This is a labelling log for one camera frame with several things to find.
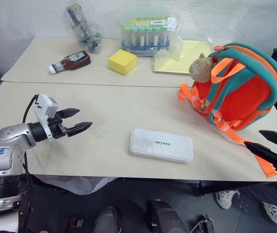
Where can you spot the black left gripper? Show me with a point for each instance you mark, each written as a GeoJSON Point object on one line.
{"type": "Point", "coordinates": [57, 128]}

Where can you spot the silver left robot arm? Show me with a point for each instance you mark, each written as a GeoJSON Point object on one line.
{"type": "Point", "coordinates": [7, 136]}

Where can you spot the orange and teal backpack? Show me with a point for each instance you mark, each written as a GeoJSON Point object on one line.
{"type": "Point", "coordinates": [245, 94]}

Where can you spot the white rectangular case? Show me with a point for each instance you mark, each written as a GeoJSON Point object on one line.
{"type": "Point", "coordinates": [160, 145]}

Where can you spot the person's leg in blue jeans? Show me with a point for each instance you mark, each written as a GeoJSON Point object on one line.
{"type": "Point", "coordinates": [267, 191]}

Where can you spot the brown sauce squeeze bottle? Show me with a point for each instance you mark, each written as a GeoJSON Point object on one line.
{"type": "Point", "coordinates": [74, 61]}

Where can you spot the white plastic sheet under table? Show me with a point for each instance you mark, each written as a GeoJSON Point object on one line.
{"type": "Point", "coordinates": [80, 184]}

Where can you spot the white sneaker with laces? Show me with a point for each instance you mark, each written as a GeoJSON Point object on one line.
{"type": "Point", "coordinates": [274, 212]}

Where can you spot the white sneaker with red trim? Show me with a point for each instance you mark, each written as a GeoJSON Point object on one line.
{"type": "Point", "coordinates": [226, 197]}

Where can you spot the yellow sponge block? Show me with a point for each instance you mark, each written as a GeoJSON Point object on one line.
{"type": "Point", "coordinates": [121, 61]}

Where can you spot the clear bag of dark parts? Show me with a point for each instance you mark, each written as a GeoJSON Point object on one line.
{"type": "Point", "coordinates": [83, 29]}

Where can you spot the brown plush animal toy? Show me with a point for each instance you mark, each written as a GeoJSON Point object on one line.
{"type": "Point", "coordinates": [201, 69]}

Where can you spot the dark grey rounded shape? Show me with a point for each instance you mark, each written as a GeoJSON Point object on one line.
{"type": "Point", "coordinates": [108, 221]}

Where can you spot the bagged rack of test tubes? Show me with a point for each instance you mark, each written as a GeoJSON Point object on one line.
{"type": "Point", "coordinates": [145, 36]}

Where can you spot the small clear plastic bag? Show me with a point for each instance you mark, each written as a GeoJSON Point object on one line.
{"type": "Point", "coordinates": [170, 54]}

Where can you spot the yellow paper sheet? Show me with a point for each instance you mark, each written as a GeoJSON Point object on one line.
{"type": "Point", "coordinates": [196, 52]}

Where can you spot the black rounded shape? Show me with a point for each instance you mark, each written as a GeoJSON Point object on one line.
{"type": "Point", "coordinates": [164, 217]}

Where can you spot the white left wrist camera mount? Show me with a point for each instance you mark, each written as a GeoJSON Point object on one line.
{"type": "Point", "coordinates": [42, 104]}

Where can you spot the black table frame bar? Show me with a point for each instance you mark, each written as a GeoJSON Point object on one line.
{"type": "Point", "coordinates": [201, 187]}

